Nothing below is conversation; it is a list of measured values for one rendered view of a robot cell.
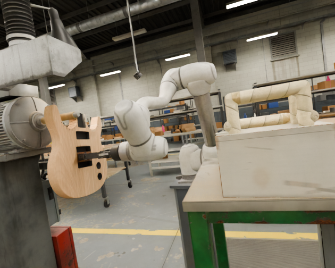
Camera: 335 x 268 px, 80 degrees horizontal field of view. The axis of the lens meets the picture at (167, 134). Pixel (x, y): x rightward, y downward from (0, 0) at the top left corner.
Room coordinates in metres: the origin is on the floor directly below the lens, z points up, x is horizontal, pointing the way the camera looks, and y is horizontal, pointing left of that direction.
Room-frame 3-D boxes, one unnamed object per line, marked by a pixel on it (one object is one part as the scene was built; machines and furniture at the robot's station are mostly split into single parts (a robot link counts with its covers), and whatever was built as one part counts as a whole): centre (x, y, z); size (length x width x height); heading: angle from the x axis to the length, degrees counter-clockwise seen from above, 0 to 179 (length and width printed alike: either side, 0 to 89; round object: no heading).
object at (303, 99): (0.49, -0.34, 1.15); 0.03 x 0.03 x 0.09
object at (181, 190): (1.52, -0.14, 0.35); 0.28 x 0.28 x 0.70; 65
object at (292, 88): (0.52, -0.26, 1.20); 0.20 x 0.03 x 0.03; 69
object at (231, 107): (0.55, -0.18, 1.15); 0.03 x 0.03 x 0.09
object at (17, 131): (1.03, 0.78, 1.25); 0.41 x 0.27 x 0.26; 73
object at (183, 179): (1.53, -0.12, 0.73); 0.22 x 0.18 x 0.06; 65
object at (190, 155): (1.52, -0.15, 0.87); 0.18 x 0.16 x 0.22; 67
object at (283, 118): (0.67, -0.32, 1.12); 0.20 x 0.03 x 0.03; 69
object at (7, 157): (1.04, 0.84, 1.11); 0.36 x 0.24 x 0.04; 73
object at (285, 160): (0.57, -0.28, 1.02); 0.27 x 0.15 x 0.17; 70
